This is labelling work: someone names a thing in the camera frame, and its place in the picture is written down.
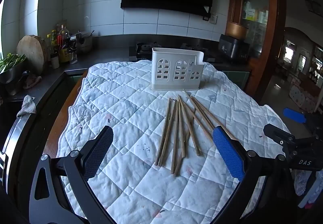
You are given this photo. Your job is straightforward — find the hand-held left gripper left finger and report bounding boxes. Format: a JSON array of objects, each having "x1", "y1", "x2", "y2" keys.
[{"x1": 28, "y1": 125, "x2": 116, "y2": 224}]

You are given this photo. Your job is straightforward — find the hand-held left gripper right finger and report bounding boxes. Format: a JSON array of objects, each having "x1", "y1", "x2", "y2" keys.
[{"x1": 209, "y1": 126, "x2": 298, "y2": 224}]

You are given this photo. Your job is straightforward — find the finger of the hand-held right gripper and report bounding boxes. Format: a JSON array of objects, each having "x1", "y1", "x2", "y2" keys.
[
  {"x1": 283, "y1": 108, "x2": 307, "y2": 123},
  {"x1": 263, "y1": 124, "x2": 296, "y2": 146}
]

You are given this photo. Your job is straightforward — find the pile of wooden chopsticks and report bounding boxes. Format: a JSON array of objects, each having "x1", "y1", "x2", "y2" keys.
[{"x1": 155, "y1": 90, "x2": 231, "y2": 176}]

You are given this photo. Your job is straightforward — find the white plastic utensil holder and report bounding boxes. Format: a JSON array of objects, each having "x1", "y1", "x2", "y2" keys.
[{"x1": 151, "y1": 48, "x2": 204, "y2": 91}]

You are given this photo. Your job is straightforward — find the patterned play fence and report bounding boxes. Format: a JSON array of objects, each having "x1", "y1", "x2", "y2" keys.
[{"x1": 289, "y1": 85, "x2": 320, "y2": 113}]

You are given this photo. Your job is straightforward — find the white quilted mat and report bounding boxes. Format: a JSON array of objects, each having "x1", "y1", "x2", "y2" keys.
[{"x1": 56, "y1": 59, "x2": 290, "y2": 224}]

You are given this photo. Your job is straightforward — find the green lower cabinet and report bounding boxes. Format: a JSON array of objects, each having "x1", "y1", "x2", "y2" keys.
[{"x1": 222, "y1": 70, "x2": 250, "y2": 89}]

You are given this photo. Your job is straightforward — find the wooden glass-door cabinet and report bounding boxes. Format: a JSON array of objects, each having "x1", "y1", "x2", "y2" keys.
[{"x1": 226, "y1": 0, "x2": 287, "y2": 103}]

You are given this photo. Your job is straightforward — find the white knitted dishcloth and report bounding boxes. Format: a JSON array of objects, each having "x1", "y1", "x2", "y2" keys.
[{"x1": 16, "y1": 95, "x2": 36, "y2": 117}]

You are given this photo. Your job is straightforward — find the dark curved metal-rimmed object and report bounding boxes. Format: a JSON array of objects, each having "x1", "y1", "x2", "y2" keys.
[{"x1": 0, "y1": 113, "x2": 36, "y2": 202}]

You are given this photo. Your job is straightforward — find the black countertop appliance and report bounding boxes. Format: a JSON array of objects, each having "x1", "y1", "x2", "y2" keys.
[{"x1": 218, "y1": 34, "x2": 250, "y2": 61}]

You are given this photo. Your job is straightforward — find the brown rag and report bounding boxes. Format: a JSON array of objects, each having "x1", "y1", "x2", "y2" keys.
[{"x1": 23, "y1": 74, "x2": 42, "y2": 89}]

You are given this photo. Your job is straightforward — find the small clear glass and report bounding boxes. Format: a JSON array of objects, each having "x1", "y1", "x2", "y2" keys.
[{"x1": 69, "y1": 48, "x2": 78, "y2": 65}]

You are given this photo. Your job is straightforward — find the copper-coloured pot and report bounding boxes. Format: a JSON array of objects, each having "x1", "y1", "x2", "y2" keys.
[{"x1": 226, "y1": 23, "x2": 249, "y2": 39}]

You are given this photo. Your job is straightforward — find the small white jar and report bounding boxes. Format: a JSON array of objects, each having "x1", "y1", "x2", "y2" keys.
[{"x1": 50, "y1": 52, "x2": 60, "y2": 69}]

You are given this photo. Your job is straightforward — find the dark sauce bottle yellow label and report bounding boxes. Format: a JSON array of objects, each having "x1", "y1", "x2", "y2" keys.
[{"x1": 58, "y1": 24, "x2": 72, "y2": 63}]

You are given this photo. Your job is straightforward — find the pale lidded cooking pot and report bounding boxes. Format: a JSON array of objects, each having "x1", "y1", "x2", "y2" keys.
[{"x1": 76, "y1": 32, "x2": 94, "y2": 54}]

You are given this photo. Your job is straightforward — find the ceiling fixture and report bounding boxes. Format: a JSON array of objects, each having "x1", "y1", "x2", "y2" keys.
[{"x1": 304, "y1": 0, "x2": 322, "y2": 15}]

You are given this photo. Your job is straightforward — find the black gas stove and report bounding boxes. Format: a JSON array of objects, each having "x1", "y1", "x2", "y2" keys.
[{"x1": 129, "y1": 42, "x2": 215, "y2": 61}]

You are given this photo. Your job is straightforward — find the metal bowl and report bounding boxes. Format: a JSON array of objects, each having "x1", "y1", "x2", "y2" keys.
[{"x1": 0, "y1": 62, "x2": 29, "y2": 95}]

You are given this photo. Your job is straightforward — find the round wooden cutting board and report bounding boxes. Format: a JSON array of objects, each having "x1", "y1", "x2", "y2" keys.
[{"x1": 16, "y1": 35, "x2": 47, "y2": 75}]

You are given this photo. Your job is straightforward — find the green leafy vegetables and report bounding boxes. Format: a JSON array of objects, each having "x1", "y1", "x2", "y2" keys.
[{"x1": 0, "y1": 53, "x2": 27, "y2": 73}]

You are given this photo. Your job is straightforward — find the white wall socket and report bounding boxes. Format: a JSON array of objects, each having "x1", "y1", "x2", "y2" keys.
[{"x1": 202, "y1": 14, "x2": 217, "y2": 24}]

